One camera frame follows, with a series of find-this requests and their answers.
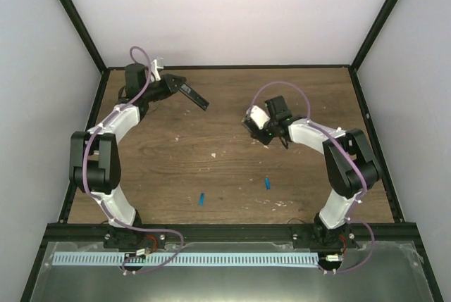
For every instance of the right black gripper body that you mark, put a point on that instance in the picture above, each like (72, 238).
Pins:
(266, 139)

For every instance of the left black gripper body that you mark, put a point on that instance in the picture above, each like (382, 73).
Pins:
(161, 93)

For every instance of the black remote control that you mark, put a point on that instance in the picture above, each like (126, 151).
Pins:
(194, 96)

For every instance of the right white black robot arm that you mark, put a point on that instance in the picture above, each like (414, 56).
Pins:
(351, 165)

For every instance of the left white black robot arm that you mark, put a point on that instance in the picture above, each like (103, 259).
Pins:
(95, 165)

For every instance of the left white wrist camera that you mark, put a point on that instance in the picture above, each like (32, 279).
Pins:
(156, 66)

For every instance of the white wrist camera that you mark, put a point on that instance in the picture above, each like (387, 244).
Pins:
(258, 116)
(156, 66)

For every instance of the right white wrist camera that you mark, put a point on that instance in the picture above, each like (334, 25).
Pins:
(258, 116)

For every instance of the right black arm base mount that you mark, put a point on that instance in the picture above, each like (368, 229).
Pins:
(318, 238)

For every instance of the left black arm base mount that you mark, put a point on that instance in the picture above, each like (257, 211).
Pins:
(127, 239)

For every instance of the light blue slotted cable duct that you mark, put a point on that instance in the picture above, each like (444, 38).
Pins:
(289, 260)

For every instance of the black aluminium frame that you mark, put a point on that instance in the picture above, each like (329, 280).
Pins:
(398, 230)

